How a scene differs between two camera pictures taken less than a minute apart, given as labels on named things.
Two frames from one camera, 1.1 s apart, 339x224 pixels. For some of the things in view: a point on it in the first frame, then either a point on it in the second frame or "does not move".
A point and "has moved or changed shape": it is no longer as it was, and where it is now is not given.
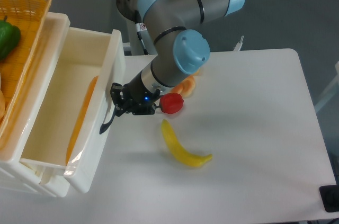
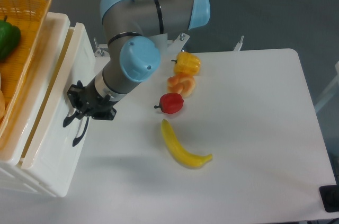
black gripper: x=133 y=97 to x=93 y=105
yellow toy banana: x=177 y=148 does not move
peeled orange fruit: x=186 y=87 does not move
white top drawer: x=81 y=72 has moved or changed shape
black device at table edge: x=329 y=195 does not move
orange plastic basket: x=29 y=12 does not move
